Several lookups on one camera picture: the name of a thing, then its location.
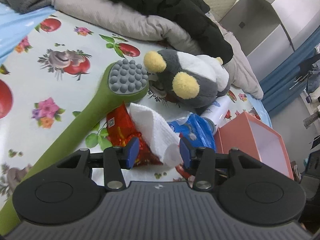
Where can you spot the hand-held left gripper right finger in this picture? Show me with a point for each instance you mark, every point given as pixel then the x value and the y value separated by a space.
pixel 185 152

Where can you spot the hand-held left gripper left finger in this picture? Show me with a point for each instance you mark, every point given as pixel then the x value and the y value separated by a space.
pixel 132 152

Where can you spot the blue plastic packet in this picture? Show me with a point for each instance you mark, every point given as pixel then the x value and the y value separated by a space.
pixel 197 130

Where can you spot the red foil packet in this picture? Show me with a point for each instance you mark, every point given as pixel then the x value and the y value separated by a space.
pixel 120 125

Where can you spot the white towel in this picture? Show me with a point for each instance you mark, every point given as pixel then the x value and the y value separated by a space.
pixel 152 127

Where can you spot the orange cardboard box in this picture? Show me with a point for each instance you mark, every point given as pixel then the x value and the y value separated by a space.
pixel 237 135

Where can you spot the white spray can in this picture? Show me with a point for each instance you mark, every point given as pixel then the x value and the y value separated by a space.
pixel 217 110

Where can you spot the green massage hammer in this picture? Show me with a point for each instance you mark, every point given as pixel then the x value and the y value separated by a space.
pixel 75 130

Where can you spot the grey penguin plush toy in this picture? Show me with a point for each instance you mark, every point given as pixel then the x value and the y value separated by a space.
pixel 190 72

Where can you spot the fruit printed tablecloth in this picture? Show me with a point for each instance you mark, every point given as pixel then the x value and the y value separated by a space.
pixel 75 85

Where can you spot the blue curtain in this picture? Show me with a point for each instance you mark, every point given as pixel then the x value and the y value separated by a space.
pixel 280 80

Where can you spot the grey duvet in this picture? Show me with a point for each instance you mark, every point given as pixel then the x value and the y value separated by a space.
pixel 110 17

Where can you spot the black jacket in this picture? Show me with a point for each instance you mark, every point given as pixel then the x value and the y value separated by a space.
pixel 175 2

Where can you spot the white wardrobe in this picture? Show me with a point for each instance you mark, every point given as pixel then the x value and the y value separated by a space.
pixel 260 10

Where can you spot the dark wall switch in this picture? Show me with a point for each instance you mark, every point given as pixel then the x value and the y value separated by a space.
pixel 241 24

